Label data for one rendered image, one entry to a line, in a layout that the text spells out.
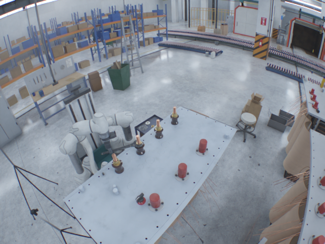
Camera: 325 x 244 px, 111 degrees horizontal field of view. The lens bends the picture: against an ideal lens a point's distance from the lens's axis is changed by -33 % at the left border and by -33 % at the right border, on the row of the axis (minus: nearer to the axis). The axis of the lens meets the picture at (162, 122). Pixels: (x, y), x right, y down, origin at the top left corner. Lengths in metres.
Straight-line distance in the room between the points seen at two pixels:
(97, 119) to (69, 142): 0.54
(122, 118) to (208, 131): 0.91
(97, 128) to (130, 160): 0.47
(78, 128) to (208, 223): 2.20
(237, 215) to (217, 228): 0.39
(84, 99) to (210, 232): 2.46
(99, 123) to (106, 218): 0.70
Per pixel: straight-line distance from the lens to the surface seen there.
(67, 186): 3.43
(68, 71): 6.06
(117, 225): 1.26
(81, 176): 2.07
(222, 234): 2.69
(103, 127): 1.25
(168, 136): 1.70
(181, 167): 1.28
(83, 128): 1.27
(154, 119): 2.73
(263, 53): 11.14
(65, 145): 1.65
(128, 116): 1.77
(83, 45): 9.58
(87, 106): 2.08
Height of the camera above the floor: 2.53
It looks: 38 degrees down
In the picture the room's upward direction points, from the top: 3 degrees counter-clockwise
